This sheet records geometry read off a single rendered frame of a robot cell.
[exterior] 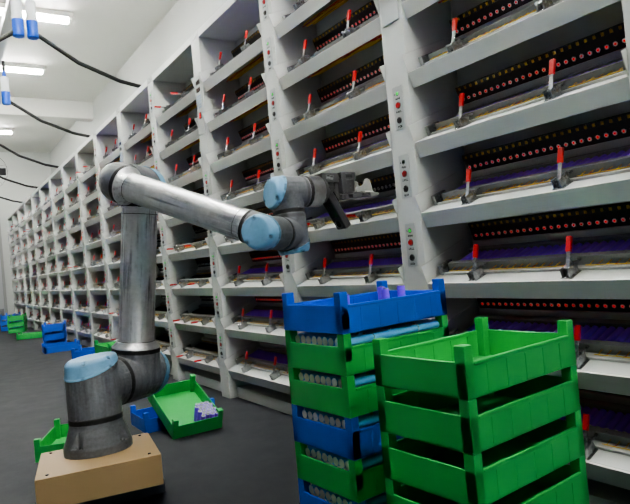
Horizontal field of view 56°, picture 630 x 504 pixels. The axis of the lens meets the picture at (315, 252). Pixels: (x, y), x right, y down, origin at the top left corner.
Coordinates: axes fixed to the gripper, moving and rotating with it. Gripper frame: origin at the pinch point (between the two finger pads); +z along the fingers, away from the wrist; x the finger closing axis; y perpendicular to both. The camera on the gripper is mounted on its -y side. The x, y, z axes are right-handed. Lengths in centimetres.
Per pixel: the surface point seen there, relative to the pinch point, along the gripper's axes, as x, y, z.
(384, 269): 3.4, -23.1, 5.5
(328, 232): 24.5, -8.9, 0.5
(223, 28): 104, 94, 12
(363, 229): 5.3, -9.7, 0.0
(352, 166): 7.5, 10.9, 0.0
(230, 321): 118, -43, 7
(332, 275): 33.5, -24.2, 7.2
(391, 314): -49, -30, -41
